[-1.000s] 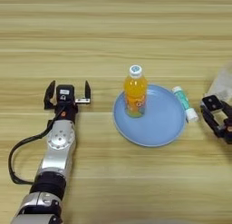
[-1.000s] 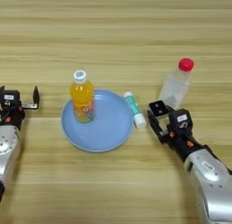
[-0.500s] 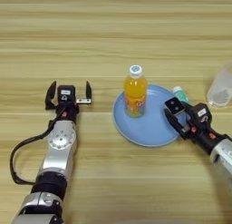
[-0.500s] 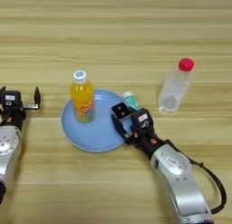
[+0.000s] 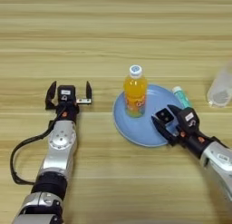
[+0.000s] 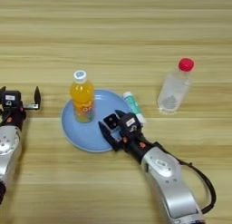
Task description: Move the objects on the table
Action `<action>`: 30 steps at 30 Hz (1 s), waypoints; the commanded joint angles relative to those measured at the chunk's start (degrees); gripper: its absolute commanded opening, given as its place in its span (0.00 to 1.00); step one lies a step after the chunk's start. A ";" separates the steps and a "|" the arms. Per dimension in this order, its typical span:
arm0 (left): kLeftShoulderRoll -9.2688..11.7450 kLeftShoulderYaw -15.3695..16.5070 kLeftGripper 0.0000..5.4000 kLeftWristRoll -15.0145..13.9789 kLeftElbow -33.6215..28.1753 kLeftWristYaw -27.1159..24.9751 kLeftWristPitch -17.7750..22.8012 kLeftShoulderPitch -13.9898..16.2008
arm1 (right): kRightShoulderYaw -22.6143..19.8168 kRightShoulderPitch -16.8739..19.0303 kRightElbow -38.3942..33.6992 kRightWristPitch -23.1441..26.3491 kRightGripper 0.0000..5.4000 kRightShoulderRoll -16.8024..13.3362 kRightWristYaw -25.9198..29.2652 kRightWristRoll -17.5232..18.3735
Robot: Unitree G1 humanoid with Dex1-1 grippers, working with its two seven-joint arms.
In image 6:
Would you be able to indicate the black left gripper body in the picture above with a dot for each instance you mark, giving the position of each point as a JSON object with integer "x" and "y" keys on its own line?
{"x": 13, "y": 118}

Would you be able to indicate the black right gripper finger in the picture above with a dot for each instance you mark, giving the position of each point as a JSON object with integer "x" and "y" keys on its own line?
{"x": 120, "y": 113}
{"x": 108, "y": 137}

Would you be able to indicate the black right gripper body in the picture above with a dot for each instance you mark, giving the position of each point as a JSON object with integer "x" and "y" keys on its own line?
{"x": 134, "y": 143}

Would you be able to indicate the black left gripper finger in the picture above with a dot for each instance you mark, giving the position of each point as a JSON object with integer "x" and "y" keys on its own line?
{"x": 2, "y": 91}
{"x": 37, "y": 96}

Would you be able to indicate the green white glue stick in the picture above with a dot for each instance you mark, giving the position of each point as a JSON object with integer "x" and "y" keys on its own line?
{"x": 133, "y": 103}

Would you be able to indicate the orange juice bottle white cap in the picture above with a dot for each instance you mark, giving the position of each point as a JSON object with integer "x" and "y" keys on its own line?
{"x": 82, "y": 97}

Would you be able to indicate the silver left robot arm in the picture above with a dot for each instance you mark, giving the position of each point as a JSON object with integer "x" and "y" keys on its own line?
{"x": 9, "y": 155}

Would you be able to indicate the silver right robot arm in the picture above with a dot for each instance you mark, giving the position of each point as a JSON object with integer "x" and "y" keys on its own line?
{"x": 169, "y": 179}

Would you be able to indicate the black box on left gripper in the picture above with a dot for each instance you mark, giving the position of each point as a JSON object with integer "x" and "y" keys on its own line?
{"x": 11, "y": 99}

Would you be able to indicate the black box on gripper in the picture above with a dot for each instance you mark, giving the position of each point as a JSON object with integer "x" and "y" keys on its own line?
{"x": 11, "y": 99}
{"x": 130, "y": 122}

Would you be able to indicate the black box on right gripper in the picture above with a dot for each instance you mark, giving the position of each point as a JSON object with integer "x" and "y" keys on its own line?
{"x": 130, "y": 122}

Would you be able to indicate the blue round plate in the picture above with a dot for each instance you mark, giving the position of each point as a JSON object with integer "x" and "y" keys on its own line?
{"x": 81, "y": 134}

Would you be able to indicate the clear bottle red cap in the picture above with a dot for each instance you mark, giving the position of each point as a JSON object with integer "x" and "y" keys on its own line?
{"x": 176, "y": 88}

